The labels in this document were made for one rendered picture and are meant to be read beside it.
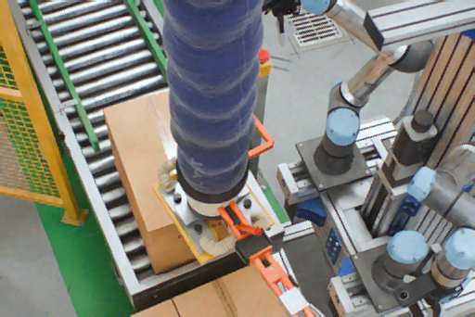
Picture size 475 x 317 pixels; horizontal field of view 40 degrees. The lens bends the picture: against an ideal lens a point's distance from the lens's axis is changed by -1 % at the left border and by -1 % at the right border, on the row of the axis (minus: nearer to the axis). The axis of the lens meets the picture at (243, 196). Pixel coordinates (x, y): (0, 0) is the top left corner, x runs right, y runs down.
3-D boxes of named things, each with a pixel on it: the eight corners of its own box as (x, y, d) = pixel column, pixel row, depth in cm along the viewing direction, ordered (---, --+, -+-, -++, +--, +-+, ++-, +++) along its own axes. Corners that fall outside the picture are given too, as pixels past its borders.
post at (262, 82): (240, 181, 362) (250, 57, 276) (251, 176, 364) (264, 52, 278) (246, 191, 359) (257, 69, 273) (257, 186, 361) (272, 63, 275)
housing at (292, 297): (276, 302, 197) (277, 297, 193) (294, 291, 199) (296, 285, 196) (288, 321, 195) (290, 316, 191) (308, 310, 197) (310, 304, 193)
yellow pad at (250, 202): (198, 164, 233) (198, 157, 229) (223, 152, 236) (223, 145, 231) (250, 238, 219) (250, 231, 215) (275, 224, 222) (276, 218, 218)
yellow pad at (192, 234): (150, 187, 227) (149, 180, 223) (176, 175, 230) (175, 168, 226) (200, 265, 213) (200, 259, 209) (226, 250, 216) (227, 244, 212)
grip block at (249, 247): (233, 247, 206) (233, 238, 201) (259, 233, 209) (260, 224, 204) (247, 268, 203) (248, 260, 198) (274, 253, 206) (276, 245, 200)
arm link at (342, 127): (319, 154, 236) (326, 132, 224) (324, 124, 243) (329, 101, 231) (353, 159, 235) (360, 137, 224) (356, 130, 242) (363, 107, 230)
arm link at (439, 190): (470, 124, 186) (422, 161, 146) (505, 145, 183) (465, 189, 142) (449, 157, 191) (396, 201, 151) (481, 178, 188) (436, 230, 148)
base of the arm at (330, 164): (343, 137, 252) (348, 121, 244) (360, 169, 245) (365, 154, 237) (307, 147, 249) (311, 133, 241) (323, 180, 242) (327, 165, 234)
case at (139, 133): (114, 162, 300) (102, 108, 266) (197, 137, 309) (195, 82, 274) (156, 275, 273) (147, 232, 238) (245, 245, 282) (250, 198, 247)
